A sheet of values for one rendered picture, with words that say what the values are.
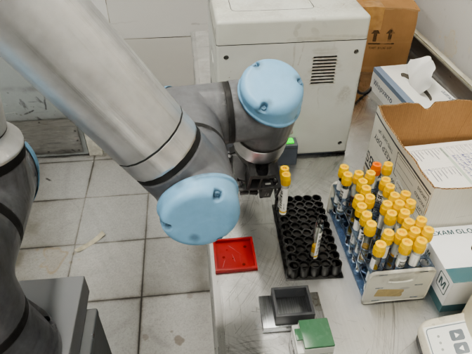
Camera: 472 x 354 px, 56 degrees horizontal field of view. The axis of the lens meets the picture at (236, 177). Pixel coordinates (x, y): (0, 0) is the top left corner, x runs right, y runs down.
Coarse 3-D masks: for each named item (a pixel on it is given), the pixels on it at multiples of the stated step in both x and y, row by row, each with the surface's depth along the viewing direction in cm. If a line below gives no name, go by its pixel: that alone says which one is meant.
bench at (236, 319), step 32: (192, 32) 148; (352, 128) 104; (320, 160) 95; (352, 160) 95; (320, 192) 87; (256, 224) 80; (256, 256) 75; (224, 288) 70; (256, 288) 70; (320, 288) 70; (352, 288) 70; (224, 320) 65; (256, 320) 65; (352, 320) 65; (384, 320) 65; (416, 320) 65; (224, 352) 62; (256, 352) 62; (288, 352) 62; (352, 352) 62; (384, 352) 62; (416, 352) 62
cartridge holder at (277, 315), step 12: (276, 288) 65; (288, 288) 65; (300, 288) 66; (264, 300) 66; (276, 300) 66; (288, 300) 66; (300, 300) 66; (312, 300) 66; (264, 312) 65; (276, 312) 62; (288, 312) 65; (300, 312) 65; (312, 312) 62; (264, 324) 63; (276, 324) 63; (288, 324) 63
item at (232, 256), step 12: (228, 240) 76; (240, 240) 77; (252, 240) 76; (216, 252) 75; (228, 252) 75; (240, 252) 75; (252, 252) 74; (216, 264) 72; (228, 264) 73; (240, 264) 73; (252, 264) 73
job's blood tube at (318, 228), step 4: (316, 220) 67; (320, 220) 67; (316, 224) 66; (320, 224) 66; (316, 228) 67; (320, 228) 67; (316, 232) 67; (320, 232) 67; (316, 236) 68; (320, 236) 68; (312, 240) 69; (316, 240) 68; (320, 240) 69; (312, 244) 69; (316, 244) 69; (312, 248) 70; (316, 248) 69; (312, 252) 70; (316, 252) 70; (312, 256) 71; (316, 256) 71
